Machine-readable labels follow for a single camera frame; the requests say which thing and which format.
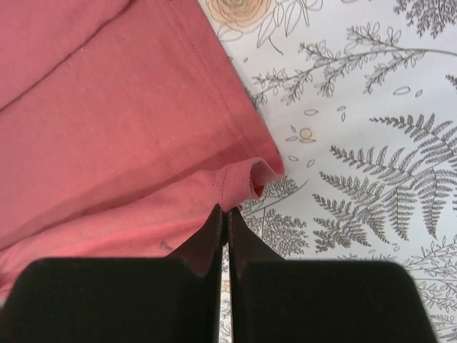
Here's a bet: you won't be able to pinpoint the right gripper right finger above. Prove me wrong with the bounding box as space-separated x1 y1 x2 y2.
227 210 436 343

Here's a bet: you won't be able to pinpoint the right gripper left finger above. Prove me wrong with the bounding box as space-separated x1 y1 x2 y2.
1 207 224 342

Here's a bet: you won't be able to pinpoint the salmon pink polo shirt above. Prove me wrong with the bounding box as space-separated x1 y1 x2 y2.
1 1 284 299

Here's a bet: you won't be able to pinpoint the floral patterned table mat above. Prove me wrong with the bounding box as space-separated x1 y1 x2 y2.
201 1 456 342

